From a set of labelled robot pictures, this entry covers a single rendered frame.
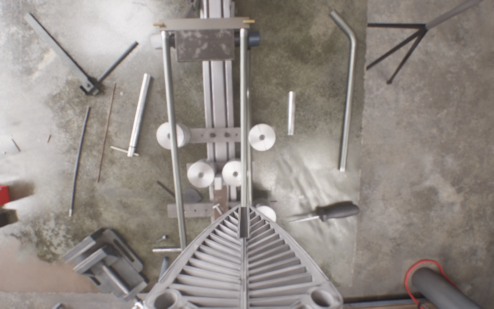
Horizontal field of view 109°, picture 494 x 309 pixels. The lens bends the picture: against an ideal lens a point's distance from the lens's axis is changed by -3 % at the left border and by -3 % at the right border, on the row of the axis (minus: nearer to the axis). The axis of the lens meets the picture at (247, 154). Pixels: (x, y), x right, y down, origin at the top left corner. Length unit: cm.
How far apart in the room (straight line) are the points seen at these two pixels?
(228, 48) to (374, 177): 152
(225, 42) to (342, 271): 60
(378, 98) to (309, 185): 123
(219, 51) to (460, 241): 233
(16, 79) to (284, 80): 63
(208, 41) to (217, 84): 14
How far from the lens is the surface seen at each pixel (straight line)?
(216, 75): 43
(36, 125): 67
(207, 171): 37
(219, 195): 40
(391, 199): 182
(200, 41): 31
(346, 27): 53
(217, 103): 42
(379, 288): 218
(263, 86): 46
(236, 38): 32
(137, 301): 67
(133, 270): 63
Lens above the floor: 132
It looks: 82 degrees down
